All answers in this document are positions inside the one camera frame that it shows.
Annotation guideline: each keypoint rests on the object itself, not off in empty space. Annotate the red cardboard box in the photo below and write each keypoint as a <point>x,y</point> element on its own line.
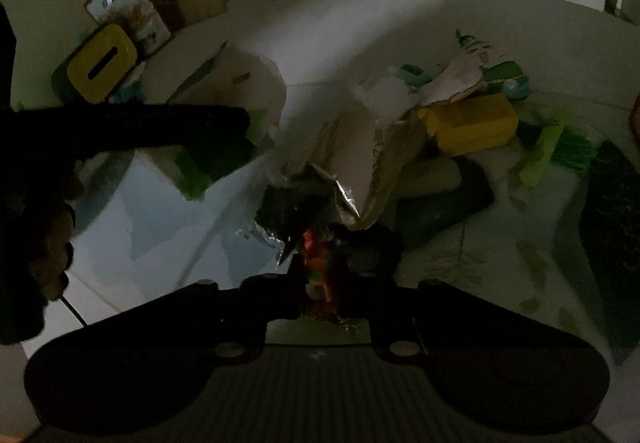
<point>232,78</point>

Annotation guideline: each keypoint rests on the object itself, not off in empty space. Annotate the orange figurine keychain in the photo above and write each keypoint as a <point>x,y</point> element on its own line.
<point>315,257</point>

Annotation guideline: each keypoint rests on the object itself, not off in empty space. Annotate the silver foil snack bag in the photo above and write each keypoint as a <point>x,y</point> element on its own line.
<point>339,173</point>

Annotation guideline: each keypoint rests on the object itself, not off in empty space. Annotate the green white plush keychain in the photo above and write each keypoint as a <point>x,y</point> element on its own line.
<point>493,70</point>

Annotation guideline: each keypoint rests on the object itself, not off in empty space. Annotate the yellow carton box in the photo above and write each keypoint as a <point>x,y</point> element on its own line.
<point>471,125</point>

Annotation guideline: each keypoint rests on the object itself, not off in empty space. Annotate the green pen toy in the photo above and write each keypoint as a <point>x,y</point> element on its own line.
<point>537,163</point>

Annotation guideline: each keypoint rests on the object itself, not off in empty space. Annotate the green fringed cloth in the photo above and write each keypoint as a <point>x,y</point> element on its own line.
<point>574,152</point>

